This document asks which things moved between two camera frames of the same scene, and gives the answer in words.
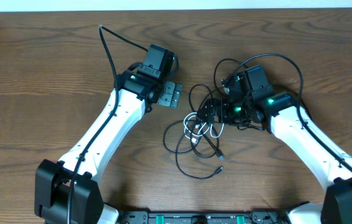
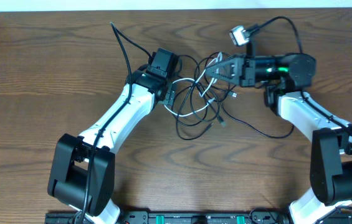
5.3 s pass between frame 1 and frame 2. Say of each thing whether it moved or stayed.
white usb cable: moved
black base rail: stayed
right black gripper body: moved
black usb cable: moved
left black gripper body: stayed
